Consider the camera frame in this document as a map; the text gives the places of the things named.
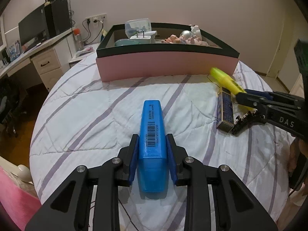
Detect yellow highlighter pen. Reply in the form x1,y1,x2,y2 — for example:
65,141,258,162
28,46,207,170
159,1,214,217
210,67,245,103

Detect pink toy figures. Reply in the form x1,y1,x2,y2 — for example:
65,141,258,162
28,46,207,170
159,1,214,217
161,25,210,46

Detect white charger plug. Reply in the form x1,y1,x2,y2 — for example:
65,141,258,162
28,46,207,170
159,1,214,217
130,30,157,44

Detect white round compact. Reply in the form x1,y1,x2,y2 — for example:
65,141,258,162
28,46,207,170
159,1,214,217
180,30,192,39

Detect black hair claw clip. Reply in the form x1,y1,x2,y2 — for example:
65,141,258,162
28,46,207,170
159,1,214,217
230,110,259,135

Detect blue gold small box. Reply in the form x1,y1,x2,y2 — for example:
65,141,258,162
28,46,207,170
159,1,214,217
216,87,234,132

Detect white striped quilt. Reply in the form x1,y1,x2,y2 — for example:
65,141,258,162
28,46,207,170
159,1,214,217
30,55,292,230

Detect pink black storage box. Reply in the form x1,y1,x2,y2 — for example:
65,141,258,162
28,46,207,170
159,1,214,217
96,23,240,82

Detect white desk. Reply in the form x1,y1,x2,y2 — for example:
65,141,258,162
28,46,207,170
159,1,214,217
1,29,76,91

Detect low white side table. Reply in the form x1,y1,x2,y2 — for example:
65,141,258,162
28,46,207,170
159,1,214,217
69,43,99,68

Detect orange lid bottle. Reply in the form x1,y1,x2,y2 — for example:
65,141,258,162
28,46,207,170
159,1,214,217
73,28,84,51

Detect black computer monitor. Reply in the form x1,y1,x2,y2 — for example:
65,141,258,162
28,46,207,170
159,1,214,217
18,4,50,46

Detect black computer tower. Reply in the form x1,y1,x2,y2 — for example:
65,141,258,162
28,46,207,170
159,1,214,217
44,0,71,38

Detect wall power socket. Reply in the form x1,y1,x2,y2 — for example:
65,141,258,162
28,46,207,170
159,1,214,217
85,14,107,23

